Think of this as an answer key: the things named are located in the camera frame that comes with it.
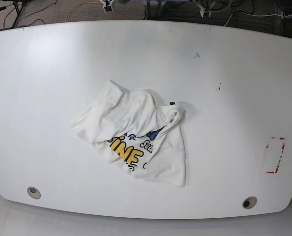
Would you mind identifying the white printed t-shirt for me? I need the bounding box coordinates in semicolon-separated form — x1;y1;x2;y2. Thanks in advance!
71;81;186;187

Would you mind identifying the left table cable grommet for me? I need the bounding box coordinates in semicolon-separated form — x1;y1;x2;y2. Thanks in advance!
27;187;41;200

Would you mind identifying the right table cable grommet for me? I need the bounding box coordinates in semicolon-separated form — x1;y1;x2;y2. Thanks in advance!
242;196;257;209

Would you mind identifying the red tape rectangle marking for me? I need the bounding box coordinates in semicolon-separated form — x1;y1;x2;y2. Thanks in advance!
263;137;286;174

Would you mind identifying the black tripod stand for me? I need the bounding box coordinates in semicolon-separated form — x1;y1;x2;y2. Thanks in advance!
11;0;31;29

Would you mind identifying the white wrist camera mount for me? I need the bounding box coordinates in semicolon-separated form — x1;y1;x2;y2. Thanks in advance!
100;0;115;13
197;0;221;17

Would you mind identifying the table cable grommet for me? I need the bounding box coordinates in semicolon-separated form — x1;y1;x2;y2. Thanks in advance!
242;196;257;209
27;187;41;200

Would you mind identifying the yellow cable on floor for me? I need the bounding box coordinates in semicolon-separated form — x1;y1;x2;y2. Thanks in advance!
65;1;115;23

